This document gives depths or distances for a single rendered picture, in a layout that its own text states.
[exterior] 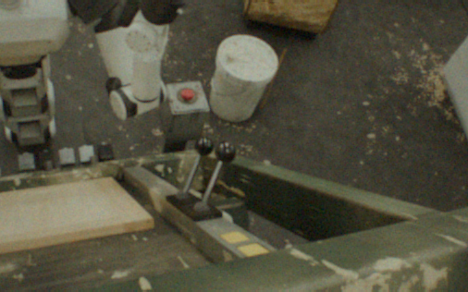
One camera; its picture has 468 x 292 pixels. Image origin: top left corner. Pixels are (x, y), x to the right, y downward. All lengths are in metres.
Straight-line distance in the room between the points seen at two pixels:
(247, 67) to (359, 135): 0.81
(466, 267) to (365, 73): 2.95
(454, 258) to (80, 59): 2.68
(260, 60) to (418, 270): 2.28
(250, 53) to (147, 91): 1.43
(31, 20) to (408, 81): 2.62
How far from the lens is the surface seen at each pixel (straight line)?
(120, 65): 1.41
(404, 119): 3.32
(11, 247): 1.02
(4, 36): 1.38
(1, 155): 2.50
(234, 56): 2.63
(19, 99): 2.00
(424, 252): 0.49
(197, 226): 0.87
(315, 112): 3.08
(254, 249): 0.72
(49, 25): 1.37
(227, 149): 0.91
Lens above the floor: 2.27
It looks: 54 degrees down
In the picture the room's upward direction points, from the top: 21 degrees clockwise
